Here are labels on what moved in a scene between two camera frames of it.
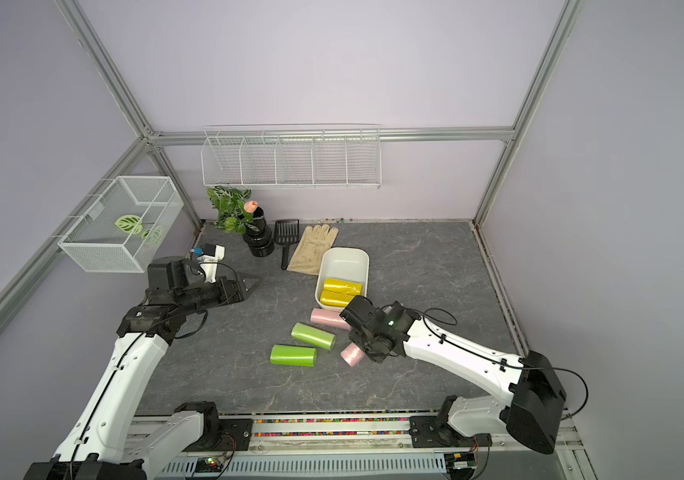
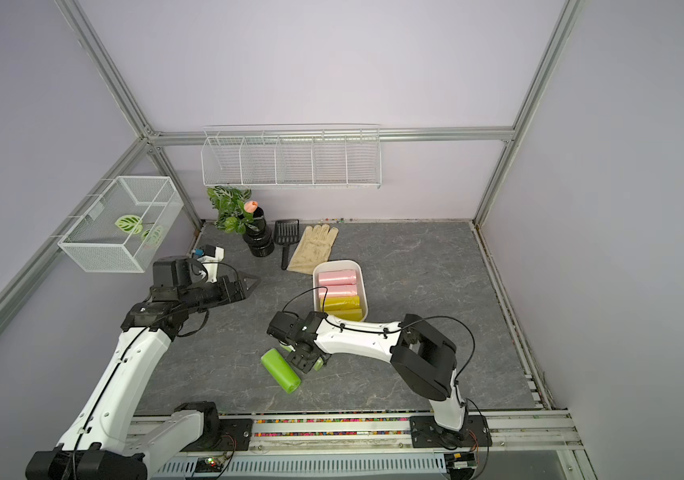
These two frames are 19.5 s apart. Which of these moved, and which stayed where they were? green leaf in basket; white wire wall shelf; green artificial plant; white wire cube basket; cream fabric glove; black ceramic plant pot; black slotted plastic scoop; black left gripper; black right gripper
Moved: black right gripper
Stayed: white wire wall shelf; green leaf in basket; cream fabric glove; black slotted plastic scoop; black ceramic plant pot; black left gripper; white wire cube basket; green artificial plant
